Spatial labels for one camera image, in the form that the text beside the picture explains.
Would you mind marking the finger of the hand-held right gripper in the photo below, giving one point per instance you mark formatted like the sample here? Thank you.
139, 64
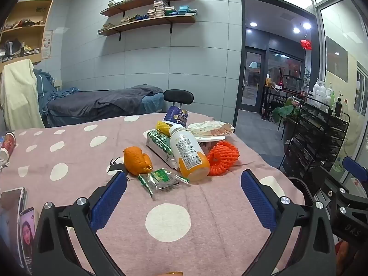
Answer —
332, 189
355, 167

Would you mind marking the orange foam net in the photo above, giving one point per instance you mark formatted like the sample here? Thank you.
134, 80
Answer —
222, 161

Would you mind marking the brown pump bottle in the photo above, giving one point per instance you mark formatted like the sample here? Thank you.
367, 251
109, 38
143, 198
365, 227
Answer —
338, 106

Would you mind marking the red vase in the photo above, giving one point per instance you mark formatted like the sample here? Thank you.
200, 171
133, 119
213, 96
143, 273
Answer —
281, 84

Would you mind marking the white pump bottle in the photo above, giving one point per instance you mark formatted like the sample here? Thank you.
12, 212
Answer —
329, 90

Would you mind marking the green bottle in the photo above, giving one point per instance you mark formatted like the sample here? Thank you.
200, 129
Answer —
332, 102

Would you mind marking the yellow bottle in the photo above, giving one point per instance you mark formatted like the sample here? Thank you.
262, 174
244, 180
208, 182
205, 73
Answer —
268, 81

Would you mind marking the blue cloth pile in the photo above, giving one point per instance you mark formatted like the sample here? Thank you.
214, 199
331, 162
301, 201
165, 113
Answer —
46, 89

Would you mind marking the wooden wall shelf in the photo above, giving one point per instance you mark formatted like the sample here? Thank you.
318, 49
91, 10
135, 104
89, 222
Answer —
143, 23
149, 1

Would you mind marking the small smartphone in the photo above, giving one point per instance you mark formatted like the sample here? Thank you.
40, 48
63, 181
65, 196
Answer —
27, 235

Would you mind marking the bottles on cart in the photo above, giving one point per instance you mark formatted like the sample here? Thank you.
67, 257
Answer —
319, 92

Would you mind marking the wall poster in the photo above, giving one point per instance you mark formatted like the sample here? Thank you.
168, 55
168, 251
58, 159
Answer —
47, 44

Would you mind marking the grey covered massage bed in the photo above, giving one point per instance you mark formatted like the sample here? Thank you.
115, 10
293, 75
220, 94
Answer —
95, 100

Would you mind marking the green snack packet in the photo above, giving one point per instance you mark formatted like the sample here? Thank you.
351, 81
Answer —
159, 179

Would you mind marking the yellow wrapper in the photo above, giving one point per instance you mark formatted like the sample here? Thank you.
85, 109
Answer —
164, 128

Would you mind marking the red printed cup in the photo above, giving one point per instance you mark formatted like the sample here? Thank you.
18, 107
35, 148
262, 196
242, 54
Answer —
8, 143

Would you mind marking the glass tank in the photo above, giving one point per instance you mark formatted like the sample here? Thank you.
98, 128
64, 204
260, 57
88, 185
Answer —
293, 82

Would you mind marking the blue foil packet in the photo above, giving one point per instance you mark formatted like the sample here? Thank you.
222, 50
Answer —
175, 116

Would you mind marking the white plastic wrapper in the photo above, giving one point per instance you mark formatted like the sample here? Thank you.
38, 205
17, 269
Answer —
207, 128

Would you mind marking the black padded stool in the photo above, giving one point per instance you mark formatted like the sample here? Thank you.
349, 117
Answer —
178, 96

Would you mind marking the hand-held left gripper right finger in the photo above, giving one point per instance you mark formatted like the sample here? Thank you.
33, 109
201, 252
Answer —
258, 204

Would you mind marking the dark wall board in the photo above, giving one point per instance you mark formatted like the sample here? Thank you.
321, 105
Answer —
336, 59

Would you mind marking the aluminium framed glass partition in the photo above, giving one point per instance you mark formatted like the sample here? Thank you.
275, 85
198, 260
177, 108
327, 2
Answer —
336, 20

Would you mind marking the wooden cabinet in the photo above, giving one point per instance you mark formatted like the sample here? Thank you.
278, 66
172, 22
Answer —
43, 17

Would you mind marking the black door frame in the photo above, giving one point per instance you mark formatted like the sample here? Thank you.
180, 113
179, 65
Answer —
238, 63

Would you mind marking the red lantern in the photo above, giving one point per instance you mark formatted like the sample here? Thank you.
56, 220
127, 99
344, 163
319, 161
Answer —
306, 44

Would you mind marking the glass door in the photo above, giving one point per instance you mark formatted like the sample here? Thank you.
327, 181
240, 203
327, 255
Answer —
253, 80

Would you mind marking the sliding window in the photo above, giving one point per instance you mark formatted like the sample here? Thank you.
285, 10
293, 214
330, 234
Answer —
362, 89

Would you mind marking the large smartphone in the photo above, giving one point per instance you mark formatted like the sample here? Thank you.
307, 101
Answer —
11, 215

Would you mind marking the wall shelves with books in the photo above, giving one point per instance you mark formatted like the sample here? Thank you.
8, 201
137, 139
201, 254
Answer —
161, 7

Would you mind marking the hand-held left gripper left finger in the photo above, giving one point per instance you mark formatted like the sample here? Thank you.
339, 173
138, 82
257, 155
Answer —
107, 204

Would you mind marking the clear bottle red cap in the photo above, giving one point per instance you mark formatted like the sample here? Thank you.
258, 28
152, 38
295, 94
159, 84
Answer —
345, 107

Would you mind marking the white juice bottle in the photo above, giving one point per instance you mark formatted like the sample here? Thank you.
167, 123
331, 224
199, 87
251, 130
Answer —
188, 152

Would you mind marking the blue bed sheet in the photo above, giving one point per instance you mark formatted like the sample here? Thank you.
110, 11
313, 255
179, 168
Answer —
153, 103

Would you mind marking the orange peel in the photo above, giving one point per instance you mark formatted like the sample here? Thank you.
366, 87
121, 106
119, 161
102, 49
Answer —
135, 161

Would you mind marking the black side table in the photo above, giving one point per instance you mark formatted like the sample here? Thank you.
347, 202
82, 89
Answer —
268, 97

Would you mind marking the green white carton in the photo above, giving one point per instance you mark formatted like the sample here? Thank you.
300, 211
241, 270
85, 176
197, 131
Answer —
158, 143

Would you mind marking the pink polka dot blanket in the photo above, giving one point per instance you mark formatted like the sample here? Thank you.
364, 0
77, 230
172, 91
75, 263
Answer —
72, 161

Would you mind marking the green potted plant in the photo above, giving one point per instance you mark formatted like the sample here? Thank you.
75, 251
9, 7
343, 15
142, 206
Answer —
283, 110

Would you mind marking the cream cloth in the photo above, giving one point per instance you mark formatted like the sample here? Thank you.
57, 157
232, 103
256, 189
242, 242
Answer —
17, 92

